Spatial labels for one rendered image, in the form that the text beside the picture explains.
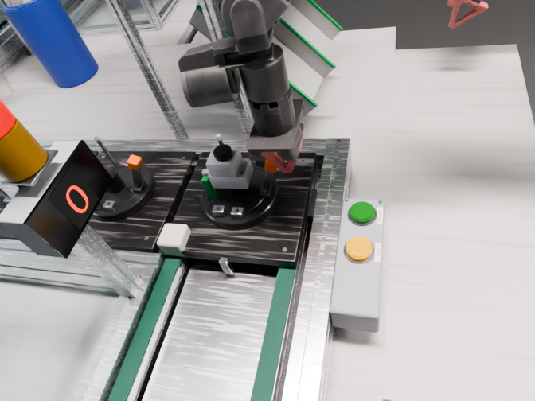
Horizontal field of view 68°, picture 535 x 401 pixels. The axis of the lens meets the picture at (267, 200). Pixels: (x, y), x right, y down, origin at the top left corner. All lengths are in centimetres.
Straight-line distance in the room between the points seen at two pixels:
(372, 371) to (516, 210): 40
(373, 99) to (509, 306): 57
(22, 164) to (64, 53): 104
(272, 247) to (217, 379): 21
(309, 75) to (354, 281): 47
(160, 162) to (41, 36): 72
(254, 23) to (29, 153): 26
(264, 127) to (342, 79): 62
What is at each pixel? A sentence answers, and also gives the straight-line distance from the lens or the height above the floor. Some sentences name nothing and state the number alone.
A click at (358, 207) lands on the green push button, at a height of 97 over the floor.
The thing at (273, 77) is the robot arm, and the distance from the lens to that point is 49.
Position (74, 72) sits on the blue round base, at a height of 91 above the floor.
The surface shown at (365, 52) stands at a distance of 122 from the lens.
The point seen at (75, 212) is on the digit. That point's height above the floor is 119.
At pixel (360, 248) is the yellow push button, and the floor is 97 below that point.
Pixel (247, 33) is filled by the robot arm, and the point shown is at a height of 130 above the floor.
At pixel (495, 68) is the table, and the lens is 116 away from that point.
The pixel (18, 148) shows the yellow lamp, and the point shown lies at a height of 129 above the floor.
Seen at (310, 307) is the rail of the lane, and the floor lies 96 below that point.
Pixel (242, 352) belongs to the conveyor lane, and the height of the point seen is 92.
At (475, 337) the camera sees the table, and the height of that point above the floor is 86.
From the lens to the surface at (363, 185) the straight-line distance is 84.
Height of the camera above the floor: 150
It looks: 50 degrees down
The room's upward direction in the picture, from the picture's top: 18 degrees counter-clockwise
